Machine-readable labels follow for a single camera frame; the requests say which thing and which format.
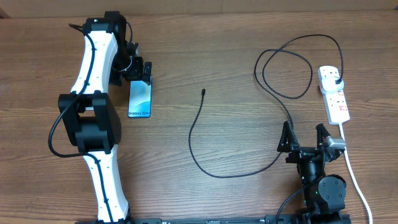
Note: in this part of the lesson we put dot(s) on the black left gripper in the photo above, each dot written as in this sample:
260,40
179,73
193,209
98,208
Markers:
137,73

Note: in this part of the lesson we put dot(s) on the white power strip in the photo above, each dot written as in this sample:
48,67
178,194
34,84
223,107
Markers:
335,103

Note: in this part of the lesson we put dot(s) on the Samsung Galaxy smartphone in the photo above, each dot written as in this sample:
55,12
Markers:
140,100

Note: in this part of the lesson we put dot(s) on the white charger plug adapter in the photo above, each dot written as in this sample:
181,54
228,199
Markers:
330,85

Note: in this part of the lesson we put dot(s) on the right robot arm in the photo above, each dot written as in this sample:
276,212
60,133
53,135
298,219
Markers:
324,195

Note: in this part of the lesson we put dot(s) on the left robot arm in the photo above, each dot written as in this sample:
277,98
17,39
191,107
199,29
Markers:
92,124

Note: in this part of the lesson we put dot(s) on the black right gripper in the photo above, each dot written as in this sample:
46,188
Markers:
288,144

